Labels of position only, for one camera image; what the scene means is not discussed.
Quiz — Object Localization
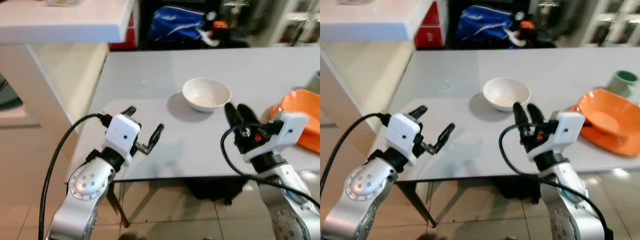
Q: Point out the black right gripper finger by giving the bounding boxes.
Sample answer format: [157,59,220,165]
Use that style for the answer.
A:
[513,101,531,133]
[237,103,261,127]
[224,102,242,132]
[526,103,548,126]

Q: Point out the white ceramic bowl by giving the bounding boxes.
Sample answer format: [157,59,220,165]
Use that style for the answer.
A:
[482,76,532,112]
[182,77,232,113]

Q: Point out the dark object under table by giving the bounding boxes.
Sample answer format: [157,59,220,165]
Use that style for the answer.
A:
[184,177,247,206]
[491,177,544,206]

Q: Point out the orange bowl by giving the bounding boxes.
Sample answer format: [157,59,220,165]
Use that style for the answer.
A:
[279,89,321,137]
[577,88,640,139]

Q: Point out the orange plate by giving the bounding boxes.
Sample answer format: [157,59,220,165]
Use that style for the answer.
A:
[569,104,640,158]
[270,104,321,154]

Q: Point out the dark table leg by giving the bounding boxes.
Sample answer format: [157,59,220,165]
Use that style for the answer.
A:
[399,181,437,229]
[106,181,132,229]

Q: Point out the red box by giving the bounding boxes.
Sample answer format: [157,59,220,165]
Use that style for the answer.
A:
[414,0,448,49]
[109,10,137,50]

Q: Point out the green and white cup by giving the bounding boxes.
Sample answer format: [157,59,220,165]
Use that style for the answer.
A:
[607,70,640,99]
[306,70,321,94]

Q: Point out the orange and black device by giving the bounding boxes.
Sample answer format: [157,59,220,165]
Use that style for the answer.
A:
[517,11,538,41]
[210,12,231,41]

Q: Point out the blue bag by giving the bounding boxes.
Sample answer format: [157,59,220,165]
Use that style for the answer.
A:
[456,5,527,48]
[148,6,221,48]

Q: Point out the white counter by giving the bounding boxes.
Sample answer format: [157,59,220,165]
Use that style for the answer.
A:
[320,0,436,151]
[0,0,138,166]

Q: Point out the white glass door cabinet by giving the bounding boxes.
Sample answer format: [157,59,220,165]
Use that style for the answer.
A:
[582,0,640,47]

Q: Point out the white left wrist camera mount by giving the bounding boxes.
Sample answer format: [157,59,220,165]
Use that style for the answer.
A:
[103,114,142,167]
[386,113,424,166]

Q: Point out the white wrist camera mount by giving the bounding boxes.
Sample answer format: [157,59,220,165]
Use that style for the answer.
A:
[103,114,142,167]
[270,111,309,151]
[547,111,586,151]
[386,113,424,166]

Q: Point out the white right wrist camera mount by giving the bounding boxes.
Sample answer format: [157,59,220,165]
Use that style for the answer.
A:
[270,111,309,151]
[547,111,586,151]

